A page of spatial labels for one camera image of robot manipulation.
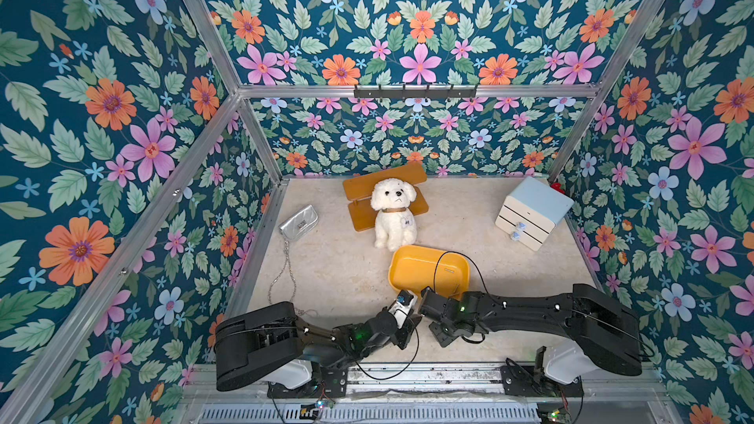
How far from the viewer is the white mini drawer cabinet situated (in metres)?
0.92

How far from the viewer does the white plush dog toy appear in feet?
3.00

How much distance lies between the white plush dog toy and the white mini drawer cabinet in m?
0.34
